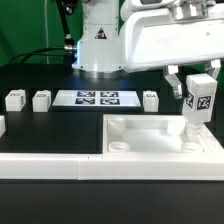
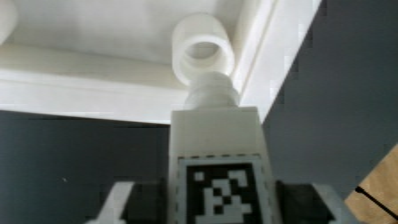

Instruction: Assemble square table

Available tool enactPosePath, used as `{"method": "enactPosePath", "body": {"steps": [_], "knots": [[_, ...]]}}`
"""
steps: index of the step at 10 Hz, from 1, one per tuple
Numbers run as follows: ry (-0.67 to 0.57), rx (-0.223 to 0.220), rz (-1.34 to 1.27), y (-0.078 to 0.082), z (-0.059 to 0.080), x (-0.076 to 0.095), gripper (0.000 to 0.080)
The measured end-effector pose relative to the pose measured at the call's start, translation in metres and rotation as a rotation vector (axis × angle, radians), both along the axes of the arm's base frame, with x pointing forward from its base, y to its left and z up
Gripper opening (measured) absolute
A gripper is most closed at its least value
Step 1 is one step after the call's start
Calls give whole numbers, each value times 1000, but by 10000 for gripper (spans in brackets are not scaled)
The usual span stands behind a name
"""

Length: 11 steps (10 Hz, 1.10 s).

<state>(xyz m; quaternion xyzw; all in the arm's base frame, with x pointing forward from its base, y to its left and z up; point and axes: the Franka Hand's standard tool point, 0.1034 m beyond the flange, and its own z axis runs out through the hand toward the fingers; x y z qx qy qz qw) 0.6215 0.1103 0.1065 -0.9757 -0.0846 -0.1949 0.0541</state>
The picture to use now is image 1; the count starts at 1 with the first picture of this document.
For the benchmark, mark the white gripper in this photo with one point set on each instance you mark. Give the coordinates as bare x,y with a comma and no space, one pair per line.
152,39

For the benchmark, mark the white square table top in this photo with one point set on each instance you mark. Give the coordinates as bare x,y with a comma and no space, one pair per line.
156,134

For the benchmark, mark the white sheet with markers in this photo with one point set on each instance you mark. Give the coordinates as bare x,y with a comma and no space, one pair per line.
93,98

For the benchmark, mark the white U-shaped obstacle fence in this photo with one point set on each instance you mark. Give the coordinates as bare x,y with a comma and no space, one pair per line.
70,147

